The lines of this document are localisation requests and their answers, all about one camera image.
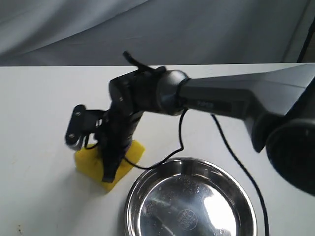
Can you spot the stainless steel round dish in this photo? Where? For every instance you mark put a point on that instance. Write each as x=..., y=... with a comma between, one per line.
x=188, y=197

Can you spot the black stand pole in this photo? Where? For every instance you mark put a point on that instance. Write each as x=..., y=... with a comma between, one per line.
x=307, y=41

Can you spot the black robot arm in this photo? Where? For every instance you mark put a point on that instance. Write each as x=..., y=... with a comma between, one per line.
x=277, y=107

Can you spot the yellow sponge block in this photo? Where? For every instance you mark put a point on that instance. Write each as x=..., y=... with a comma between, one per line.
x=90, y=164

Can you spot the grey fabric backdrop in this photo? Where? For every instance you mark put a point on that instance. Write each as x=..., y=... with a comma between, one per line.
x=156, y=32

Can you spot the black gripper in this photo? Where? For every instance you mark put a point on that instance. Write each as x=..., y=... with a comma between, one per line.
x=118, y=125

